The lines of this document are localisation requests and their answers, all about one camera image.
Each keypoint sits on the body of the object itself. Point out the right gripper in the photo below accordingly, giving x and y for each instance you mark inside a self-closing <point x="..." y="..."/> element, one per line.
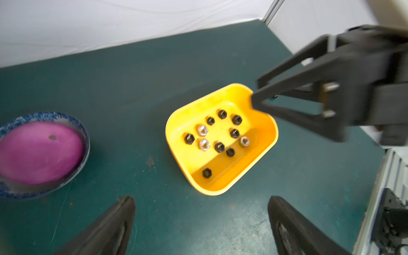
<point x="365" y="82"/>

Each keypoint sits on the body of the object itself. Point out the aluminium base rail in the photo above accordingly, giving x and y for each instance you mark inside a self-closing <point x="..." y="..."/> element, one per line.
<point x="393" y="174"/>

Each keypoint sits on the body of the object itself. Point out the small black nut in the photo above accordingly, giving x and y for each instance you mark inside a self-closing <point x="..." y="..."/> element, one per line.
<point x="210" y="121"/>

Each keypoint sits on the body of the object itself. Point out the yellow plastic storage box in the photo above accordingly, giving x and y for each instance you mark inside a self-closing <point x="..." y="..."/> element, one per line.
<point x="259" y="127"/>

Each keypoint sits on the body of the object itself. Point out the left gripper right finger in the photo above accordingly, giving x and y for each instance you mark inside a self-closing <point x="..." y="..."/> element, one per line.
<point x="296" y="235"/>

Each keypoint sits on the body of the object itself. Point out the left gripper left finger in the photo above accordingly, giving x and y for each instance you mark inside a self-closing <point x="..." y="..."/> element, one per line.
<point x="109" y="234"/>

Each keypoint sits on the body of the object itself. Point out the purple ball in bowl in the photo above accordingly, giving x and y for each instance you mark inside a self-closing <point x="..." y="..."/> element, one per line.
<point x="41" y="153"/>

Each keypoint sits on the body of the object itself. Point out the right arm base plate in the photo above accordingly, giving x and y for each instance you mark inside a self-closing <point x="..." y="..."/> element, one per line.
<point x="391" y="222"/>

